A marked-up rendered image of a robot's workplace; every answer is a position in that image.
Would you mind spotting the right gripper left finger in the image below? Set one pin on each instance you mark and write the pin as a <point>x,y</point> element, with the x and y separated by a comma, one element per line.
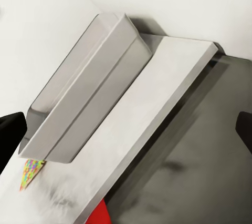
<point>13,128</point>

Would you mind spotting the desk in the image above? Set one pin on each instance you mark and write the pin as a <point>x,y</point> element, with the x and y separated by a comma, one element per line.
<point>166,153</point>

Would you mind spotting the toy box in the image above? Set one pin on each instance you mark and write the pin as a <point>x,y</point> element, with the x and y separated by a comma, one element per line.
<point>87,84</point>

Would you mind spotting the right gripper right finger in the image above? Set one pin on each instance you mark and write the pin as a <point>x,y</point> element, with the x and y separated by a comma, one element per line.
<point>244,128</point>

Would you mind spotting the jigsaw puzzle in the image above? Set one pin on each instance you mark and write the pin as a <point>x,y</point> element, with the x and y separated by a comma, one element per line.
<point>31,168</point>

